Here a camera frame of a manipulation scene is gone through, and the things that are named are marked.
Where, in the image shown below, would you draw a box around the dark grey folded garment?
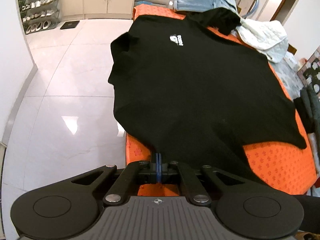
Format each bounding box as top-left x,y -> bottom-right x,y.
300,84 -> 320,130

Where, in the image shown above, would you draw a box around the rows of white shoes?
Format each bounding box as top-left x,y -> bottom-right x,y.
21,0 -> 59,34

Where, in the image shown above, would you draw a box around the light grey folded garment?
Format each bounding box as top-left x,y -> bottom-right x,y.
307,130 -> 320,173

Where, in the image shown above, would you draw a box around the black t-shirt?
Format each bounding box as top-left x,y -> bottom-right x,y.
108,8 -> 307,183

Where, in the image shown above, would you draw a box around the metal shoe rack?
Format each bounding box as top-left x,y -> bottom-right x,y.
16,0 -> 62,34

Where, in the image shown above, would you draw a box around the white cabinet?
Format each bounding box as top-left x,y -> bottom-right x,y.
60,0 -> 137,20

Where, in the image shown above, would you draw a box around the wooden door frame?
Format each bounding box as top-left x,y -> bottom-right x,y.
270,0 -> 302,22

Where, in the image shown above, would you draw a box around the white quilted pad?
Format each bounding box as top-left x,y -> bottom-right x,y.
235,19 -> 288,63

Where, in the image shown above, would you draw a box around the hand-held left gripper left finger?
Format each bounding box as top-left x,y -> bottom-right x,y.
72,153 -> 159,203

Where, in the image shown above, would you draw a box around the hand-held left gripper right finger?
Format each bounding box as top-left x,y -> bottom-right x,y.
158,153 -> 253,203

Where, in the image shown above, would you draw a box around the orange floral tablecloth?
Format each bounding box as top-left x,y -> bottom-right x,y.
126,5 -> 318,197

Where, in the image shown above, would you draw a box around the black folded garment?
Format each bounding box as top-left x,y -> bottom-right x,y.
293,96 -> 315,133

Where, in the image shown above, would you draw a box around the leaf-patterned table cover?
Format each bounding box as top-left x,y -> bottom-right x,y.
269,52 -> 308,100

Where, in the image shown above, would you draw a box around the colourful hula hoop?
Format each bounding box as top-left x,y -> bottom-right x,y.
234,0 -> 260,19

